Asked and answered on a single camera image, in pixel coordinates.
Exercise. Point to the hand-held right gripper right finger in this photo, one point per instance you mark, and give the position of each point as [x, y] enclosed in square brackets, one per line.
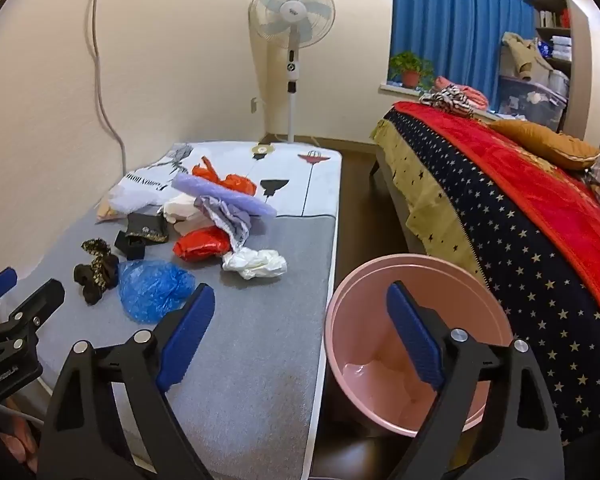
[415, 340]

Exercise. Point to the black lace fabric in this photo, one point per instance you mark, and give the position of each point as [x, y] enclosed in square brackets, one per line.
[97, 272]

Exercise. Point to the black printed packet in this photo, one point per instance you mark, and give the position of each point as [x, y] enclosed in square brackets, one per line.
[147, 227]

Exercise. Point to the purple foam sheet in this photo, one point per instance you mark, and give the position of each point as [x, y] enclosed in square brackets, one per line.
[205, 187]

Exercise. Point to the potted green plant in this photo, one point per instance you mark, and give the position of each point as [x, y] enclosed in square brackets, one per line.
[410, 67]

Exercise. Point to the pink plastic bin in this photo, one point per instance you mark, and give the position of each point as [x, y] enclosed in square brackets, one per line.
[360, 320]

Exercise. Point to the red package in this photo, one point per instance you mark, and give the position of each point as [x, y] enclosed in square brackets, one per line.
[200, 244]

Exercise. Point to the yellow star-patterned bed sheet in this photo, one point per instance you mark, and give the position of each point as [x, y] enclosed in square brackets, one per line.
[425, 205]

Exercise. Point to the white printed bag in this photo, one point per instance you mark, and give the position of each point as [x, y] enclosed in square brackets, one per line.
[140, 187]

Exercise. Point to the small black box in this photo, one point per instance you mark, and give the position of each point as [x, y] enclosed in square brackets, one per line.
[130, 246]

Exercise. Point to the clear plastic storage box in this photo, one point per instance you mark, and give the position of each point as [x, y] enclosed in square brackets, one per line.
[530, 105]

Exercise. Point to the orange plastic bag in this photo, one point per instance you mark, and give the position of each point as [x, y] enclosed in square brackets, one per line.
[230, 182]

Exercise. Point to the blue plastic bag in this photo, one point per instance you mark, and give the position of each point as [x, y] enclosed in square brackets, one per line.
[152, 290]

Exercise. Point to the small white wall socket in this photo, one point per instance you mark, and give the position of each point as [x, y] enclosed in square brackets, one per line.
[254, 105]

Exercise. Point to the orange pillow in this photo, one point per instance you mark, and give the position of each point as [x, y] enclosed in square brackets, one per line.
[545, 142]

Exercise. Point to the beige coat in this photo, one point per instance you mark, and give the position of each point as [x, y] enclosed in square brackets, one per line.
[522, 50]

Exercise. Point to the purple patterned cloth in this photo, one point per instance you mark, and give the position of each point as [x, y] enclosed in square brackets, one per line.
[230, 220]

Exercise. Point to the crumpled white plastic bag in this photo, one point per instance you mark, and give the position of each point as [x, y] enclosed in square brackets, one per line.
[255, 262]

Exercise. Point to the pink folded cloth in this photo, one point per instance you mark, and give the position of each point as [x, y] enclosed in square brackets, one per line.
[467, 95]

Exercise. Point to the wooden bookshelf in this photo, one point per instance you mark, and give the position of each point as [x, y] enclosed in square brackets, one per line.
[555, 30]

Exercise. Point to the white crumpled cloth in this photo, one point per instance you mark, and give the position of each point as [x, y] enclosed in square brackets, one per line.
[180, 212]

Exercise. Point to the white standing fan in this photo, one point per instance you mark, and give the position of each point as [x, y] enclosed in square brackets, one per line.
[292, 10]

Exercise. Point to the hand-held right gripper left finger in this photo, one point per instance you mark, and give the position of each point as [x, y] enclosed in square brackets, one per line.
[187, 340]

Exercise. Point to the blue curtain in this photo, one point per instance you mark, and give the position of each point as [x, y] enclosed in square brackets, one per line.
[455, 25]

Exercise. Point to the black and white striped cloth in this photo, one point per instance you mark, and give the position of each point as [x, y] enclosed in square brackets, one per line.
[450, 100]

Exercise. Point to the dark star-patterned blanket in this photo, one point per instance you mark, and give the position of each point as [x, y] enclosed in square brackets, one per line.
[510, 260]

